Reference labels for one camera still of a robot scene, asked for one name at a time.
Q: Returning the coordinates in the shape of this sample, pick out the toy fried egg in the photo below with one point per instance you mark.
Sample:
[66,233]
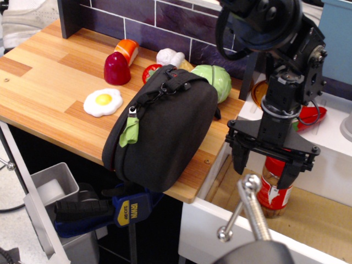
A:
[103,102]

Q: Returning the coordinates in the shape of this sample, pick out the green zipper pull tab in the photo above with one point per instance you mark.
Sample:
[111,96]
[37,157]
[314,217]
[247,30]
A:
[130,133]

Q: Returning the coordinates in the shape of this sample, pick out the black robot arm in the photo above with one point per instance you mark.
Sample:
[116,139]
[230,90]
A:
[295,53]

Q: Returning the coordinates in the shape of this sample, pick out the orange white toy sushi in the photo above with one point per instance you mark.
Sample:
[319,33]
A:
[128,48]

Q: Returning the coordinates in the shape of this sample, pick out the red label jar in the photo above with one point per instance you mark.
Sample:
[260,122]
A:
[273,200]

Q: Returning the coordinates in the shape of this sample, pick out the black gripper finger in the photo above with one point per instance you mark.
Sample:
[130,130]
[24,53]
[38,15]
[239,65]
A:
[240,155]
[289,174]

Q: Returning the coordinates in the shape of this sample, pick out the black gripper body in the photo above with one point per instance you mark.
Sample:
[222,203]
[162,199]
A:
[273,135]

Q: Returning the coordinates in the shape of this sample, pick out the silver clamp screw handle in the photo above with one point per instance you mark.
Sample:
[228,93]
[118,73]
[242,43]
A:
[263,249]

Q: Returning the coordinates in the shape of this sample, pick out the orange round plate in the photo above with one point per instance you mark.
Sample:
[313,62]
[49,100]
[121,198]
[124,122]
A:
[258,92]

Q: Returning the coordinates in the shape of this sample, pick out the black zipper bag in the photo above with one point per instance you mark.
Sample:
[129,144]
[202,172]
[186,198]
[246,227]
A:
[175,109]

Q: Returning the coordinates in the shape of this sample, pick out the blue black bar clamp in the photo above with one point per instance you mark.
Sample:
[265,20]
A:
[125,205]

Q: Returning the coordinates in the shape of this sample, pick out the green toy cabbage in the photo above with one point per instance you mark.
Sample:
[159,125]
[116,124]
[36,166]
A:
[217,77]

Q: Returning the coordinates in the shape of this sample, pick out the white toy garlic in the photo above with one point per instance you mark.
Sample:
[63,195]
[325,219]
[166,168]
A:
[169,56]

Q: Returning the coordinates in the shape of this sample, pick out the red toy chili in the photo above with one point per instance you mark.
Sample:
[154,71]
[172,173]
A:
[308,117]

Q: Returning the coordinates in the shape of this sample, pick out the dark red toy vegetable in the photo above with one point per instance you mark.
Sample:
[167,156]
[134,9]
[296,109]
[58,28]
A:
[116,69]

